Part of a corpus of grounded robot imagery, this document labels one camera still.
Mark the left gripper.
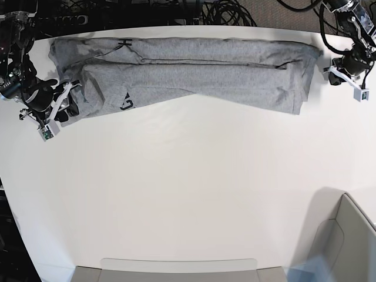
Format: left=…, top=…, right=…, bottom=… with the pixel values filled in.
left=324, top=54, right=370, bottom=86

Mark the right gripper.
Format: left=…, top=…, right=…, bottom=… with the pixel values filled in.
left=19, top=79, right=80, bottom=126

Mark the grey T-shirt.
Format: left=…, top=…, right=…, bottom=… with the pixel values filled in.
left=49, top=38, right=320, bottom=124

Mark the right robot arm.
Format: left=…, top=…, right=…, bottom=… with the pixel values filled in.
left=1, top=11, right=80, bottom=129

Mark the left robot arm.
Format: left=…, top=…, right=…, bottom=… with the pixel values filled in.
left=319, top=1, right=375, bottom=86

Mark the grey bin right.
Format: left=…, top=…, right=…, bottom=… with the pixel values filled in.
left=310, top=194, right=375, bottom=281

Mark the grey chair back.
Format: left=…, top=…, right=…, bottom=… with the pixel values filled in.
left=71, top=258, right=287, bottom=281

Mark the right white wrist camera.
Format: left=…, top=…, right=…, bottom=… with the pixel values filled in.
left=38, top=120, right=60, bottom=142

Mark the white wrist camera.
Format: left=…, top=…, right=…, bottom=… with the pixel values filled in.
left=38, top=120, right=60, bottom=142
left=354, top=88, right=370, bottom=102

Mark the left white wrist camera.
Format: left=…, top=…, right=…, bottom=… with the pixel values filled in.
left=354, top=88, right=370, bottom=102

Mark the black cable bundle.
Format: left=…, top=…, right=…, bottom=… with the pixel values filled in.
left=192, top=0, right=259, bottom=27

